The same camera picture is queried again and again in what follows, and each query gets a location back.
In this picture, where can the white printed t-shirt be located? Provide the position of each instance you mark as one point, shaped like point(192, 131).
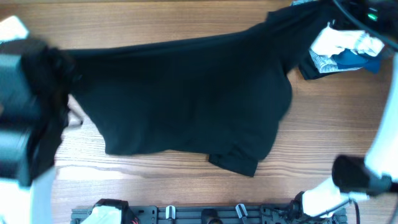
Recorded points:
point(333, 42)

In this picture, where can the black folded garment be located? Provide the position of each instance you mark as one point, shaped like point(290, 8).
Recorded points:
point(308, 69)

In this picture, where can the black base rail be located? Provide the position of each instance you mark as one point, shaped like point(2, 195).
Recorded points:
point(259, 214)

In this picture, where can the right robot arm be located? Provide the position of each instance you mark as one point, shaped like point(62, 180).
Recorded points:
point(360, 178)

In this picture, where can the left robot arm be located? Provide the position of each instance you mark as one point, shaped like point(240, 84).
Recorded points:
point(35, 83)

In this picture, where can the navy blue garment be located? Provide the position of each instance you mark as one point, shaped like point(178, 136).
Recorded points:
point(347, 60)

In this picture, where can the grey striped garment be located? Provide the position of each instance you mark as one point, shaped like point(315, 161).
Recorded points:
point(323, 63)

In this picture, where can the black t-shirt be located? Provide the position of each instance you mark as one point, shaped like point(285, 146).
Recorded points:
point(223, 96)

